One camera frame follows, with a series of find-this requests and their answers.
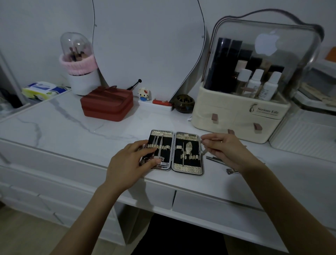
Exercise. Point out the person's right hand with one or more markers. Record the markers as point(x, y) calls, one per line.
point(231, 152)

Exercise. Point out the person's left hand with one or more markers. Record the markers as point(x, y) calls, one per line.
point(126, 170)

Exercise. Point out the pile of manicure tools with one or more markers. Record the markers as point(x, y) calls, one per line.
point(231, 171)

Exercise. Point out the small silver nail clipper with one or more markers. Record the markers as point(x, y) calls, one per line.
point(164, 165)

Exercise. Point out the ornate silver nail clipper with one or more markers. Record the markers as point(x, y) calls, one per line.
point(189, 147)

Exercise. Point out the manicure set case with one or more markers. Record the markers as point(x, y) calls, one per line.
point(189, 169)

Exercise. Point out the person's right forearm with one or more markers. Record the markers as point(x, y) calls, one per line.
point(283, 210)

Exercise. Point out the person's left forearm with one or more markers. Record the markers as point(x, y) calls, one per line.
point(92, 223)

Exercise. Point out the red jewelry box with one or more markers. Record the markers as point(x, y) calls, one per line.
point(106, 103)

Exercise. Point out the white ribbed storage box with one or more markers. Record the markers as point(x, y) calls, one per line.
point(302, 136)

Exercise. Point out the cream cosmetic organizer clear lid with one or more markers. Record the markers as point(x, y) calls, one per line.
point(228, 118)

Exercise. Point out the dark round incense burner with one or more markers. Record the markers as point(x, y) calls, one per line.
point(183, 104)

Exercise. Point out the white mirror base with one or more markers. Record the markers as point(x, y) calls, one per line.
point(155, 107)

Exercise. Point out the slim white lotion bottle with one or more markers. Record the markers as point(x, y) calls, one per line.
point(255, 82)

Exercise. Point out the clear bottle white cap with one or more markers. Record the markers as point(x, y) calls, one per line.
point(243, 78)

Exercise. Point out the wide white lotion bottle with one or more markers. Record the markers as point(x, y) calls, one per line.
point(269, 86)

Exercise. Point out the small red lighter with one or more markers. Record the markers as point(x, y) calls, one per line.
point(162, 102)

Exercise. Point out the white cat figurine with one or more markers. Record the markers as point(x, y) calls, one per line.
point(144, 94)

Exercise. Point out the white side cabinet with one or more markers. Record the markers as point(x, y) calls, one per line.
point(47, 184)

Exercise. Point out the black ball-tipped stick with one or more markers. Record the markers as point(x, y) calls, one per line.
point(134, 84)

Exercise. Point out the pink capped bottle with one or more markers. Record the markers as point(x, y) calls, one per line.
point(240, 65)

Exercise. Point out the white brush holder clear dome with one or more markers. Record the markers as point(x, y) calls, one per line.
point(84, 84)

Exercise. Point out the white stacked tray organizer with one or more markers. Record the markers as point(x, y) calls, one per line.
point(315, 78)

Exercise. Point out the pink knitted headband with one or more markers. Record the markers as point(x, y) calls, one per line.
point(78, 67)

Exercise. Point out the blue yellow tissue packet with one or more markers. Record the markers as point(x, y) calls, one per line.
point(42, 90)

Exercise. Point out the bunch of makeup brushes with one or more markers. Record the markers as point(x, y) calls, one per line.
point(76, 55)

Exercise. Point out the heart-shaped white mirror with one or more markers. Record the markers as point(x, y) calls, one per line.
point(147, 44)

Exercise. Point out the black plug adapter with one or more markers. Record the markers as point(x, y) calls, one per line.
point(13, 98)

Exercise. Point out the orange cloth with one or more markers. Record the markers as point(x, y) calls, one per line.
point(331, 55)

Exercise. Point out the grey framed panel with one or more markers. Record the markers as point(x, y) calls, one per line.
point(9, 78)

